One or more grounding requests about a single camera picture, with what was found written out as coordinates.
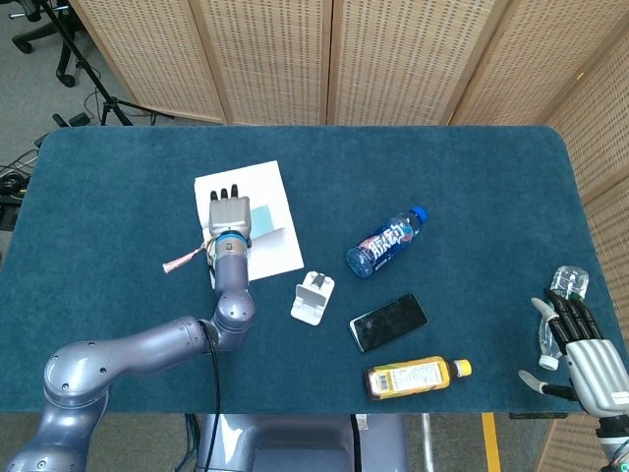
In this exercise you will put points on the dark teal table cloth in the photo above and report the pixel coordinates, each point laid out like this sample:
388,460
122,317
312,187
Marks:
442,172

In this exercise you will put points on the yellow-label tea bottle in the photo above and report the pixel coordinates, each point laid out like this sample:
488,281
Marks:
413,377

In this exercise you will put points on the wooden rattan folding screen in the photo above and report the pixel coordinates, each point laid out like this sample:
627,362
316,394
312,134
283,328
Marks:
393,59

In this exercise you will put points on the white folding phone stand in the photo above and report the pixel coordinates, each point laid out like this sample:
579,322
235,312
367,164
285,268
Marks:
309,305

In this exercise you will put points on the teal cream bookmark with tassel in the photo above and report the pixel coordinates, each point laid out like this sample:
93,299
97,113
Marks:
261,220

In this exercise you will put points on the white table leg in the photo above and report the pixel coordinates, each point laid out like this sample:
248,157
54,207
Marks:
428,442

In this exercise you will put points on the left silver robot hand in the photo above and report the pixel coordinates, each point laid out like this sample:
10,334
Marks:
230,214

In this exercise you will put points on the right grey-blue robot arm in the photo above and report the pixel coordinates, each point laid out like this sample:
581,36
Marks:
614,442

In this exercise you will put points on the grey-blue robot torso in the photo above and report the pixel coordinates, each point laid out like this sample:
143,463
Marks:
295,442

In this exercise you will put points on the black tripod stand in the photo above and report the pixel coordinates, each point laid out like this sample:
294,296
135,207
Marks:
110,105

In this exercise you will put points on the black smartphone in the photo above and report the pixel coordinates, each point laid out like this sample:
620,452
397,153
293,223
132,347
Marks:
388,322

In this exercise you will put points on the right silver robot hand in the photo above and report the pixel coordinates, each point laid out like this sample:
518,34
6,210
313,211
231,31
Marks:
597,373

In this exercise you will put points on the clear empty plastic bottle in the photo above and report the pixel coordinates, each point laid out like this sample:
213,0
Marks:
570,280

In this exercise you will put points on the blue sports drink bottle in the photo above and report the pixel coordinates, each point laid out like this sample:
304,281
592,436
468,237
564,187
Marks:
385,243

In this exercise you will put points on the black office chair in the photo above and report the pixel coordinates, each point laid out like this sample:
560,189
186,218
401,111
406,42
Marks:
64,64

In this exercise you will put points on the open white notebook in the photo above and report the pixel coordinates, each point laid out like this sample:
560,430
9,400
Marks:
275,255

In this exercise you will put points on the yellow floor tape strip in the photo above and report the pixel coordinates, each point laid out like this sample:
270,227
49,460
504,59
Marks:
491,442

